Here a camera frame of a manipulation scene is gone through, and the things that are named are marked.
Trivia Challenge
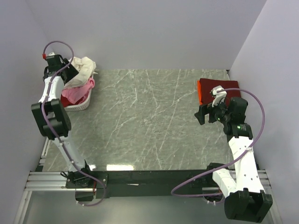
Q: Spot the aluminium frame rail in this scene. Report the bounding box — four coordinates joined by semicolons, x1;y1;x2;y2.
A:
13;140;71;224

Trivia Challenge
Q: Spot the cream white t-shirt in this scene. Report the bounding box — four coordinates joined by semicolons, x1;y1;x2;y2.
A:
64;56;96;89

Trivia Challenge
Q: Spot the white plastic laundry basket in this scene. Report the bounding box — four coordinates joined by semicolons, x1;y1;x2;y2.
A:
64;75;94;112

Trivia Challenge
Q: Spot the black base beam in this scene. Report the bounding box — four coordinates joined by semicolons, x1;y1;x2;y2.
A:
60;169;205;202

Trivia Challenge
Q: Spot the red t-shirt in basket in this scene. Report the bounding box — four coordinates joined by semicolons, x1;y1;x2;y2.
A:
60;95;71;107

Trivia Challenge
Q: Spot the folded orange t-shirt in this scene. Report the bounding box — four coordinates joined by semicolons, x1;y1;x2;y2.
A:
197;80;202;105

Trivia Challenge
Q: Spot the folded maroon t-shirt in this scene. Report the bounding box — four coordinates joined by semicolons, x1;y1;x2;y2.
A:
199;78;243;105

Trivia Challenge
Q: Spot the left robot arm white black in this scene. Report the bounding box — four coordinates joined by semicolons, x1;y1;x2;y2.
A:
31;54;93;188

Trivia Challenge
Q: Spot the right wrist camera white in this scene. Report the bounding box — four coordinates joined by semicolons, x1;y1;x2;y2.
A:
210;85;227;107

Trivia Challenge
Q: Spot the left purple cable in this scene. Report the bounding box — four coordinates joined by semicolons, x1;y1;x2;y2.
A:
41;41;108;207

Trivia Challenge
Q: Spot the pink t-shirt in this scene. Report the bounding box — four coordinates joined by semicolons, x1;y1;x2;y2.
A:
61;77;95;105

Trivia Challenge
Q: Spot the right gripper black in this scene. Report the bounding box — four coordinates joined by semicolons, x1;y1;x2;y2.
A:
194;97;231;125

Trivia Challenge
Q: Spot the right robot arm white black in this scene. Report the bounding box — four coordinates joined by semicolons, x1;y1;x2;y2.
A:
195;97;273;223

